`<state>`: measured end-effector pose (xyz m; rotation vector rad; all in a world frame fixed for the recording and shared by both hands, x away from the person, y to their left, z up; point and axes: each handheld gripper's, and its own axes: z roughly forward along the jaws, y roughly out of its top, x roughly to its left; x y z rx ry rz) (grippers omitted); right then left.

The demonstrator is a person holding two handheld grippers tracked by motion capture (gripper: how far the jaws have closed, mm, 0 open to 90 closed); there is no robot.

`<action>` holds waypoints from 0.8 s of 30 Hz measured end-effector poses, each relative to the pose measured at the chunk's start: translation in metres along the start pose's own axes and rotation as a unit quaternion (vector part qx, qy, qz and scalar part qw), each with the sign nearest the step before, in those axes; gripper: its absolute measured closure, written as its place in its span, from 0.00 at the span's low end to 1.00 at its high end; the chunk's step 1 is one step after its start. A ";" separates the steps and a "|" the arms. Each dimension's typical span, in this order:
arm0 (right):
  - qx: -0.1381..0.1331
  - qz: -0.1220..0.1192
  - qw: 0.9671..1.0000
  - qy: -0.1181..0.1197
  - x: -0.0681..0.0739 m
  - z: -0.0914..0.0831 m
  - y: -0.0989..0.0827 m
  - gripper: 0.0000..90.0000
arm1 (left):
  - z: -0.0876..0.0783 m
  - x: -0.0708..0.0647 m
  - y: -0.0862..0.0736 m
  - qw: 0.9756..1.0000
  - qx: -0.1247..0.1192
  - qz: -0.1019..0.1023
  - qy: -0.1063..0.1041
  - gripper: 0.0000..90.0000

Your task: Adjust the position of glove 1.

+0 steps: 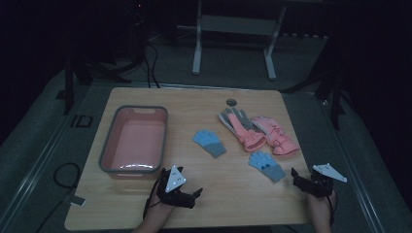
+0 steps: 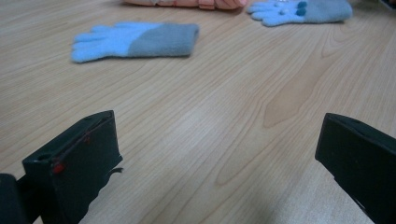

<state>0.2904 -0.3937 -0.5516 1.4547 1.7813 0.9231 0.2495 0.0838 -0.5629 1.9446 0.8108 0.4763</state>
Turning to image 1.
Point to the grey tape piece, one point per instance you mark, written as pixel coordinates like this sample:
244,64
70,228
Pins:
77,200

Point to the pink padded glove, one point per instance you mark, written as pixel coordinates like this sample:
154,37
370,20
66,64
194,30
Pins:
278,139

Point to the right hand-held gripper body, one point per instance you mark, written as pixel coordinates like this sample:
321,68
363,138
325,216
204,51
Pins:
320,186

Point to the pink glove with grey palm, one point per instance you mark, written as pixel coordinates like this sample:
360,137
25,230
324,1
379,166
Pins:
246,139

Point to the white metal stand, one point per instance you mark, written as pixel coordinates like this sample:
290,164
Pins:
238,25

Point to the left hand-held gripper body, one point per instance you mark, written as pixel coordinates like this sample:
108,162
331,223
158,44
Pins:
175,179

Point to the person's right hand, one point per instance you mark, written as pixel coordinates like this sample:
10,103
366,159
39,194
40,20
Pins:
319,205

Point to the pink basin with grey rim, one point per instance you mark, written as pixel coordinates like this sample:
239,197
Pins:
136,145

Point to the person's left hand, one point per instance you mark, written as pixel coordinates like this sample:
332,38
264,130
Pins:
160,208

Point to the black tripod stand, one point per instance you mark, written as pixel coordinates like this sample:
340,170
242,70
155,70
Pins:
68,87
336,97

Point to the metal floor rail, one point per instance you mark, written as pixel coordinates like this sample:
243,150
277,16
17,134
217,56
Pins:
32,170
356,183

